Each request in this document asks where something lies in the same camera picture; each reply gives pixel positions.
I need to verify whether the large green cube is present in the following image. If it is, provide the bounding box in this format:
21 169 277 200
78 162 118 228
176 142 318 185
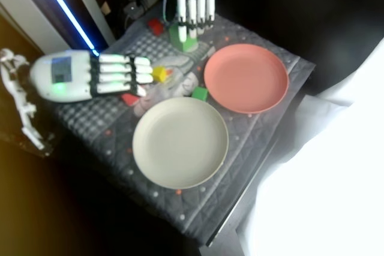
168 23 199 52

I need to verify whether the red cube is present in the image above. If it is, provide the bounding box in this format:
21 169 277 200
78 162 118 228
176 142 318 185
146 18 166 35

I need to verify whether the yellow block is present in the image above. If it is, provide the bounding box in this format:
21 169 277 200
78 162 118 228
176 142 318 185
152 65 167 83

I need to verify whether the pink plate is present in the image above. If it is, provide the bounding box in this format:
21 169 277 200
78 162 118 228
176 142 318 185
203 43 290 115

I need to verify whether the small green cube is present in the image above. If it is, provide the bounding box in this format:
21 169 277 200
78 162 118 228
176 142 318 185
191 86 209 102

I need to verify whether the white plate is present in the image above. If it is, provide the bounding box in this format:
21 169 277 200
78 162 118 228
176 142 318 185
132 97 229 190

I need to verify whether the flat red block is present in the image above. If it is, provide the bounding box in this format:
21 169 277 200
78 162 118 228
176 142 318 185
121 92 140 107

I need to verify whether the blue light strip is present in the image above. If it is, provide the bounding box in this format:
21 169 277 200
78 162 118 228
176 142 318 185
34 0 100 58

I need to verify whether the grey quilt with bear print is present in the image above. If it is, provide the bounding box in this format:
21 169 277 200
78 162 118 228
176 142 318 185
49 0 316 245

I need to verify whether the white cloth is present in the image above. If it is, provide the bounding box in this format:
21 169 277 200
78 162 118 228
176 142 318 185
236 37 384 256

